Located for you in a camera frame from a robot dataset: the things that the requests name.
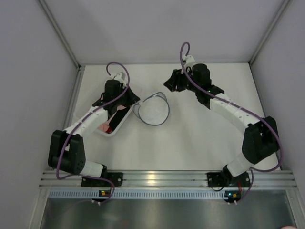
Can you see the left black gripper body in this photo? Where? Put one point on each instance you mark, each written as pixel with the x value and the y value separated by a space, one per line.
pixel 130 99

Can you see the slotted cable duct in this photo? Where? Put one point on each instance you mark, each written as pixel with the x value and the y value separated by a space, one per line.
pixel 144 194

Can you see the black garment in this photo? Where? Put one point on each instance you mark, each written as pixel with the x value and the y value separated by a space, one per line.
pixel 118 118

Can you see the white plastic basket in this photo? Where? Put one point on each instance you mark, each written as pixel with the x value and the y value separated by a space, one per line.
pixel 97 131

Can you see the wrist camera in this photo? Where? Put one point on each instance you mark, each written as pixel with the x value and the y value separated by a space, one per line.
pixel 188 61
pixel 119 77

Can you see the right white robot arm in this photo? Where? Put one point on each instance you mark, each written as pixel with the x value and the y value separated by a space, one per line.
pixel 260 134

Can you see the round mesh laundry bag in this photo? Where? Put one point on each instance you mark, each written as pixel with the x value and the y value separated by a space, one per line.
pixel 153 110

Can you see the right aluminium frame post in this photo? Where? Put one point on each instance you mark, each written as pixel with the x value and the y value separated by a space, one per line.
pixel 270 29

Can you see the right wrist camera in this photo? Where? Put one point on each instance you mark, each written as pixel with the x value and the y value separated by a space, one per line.
pixel 188 61

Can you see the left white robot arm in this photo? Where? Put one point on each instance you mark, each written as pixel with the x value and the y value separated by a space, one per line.
pixel 67 151

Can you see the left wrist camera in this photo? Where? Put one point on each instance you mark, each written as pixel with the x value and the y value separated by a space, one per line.
pixel 119 77

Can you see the aluminium frame post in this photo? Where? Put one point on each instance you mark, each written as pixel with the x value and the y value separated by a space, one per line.
pixel 47 11
pixel 270 29

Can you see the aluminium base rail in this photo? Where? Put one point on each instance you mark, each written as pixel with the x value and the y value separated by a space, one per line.
pixel 141 179

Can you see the left aluminium frame post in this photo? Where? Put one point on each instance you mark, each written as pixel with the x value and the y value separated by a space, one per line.
pixel 47 11

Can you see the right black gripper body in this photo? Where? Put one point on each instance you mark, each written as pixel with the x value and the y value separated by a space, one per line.
pixel 172 81

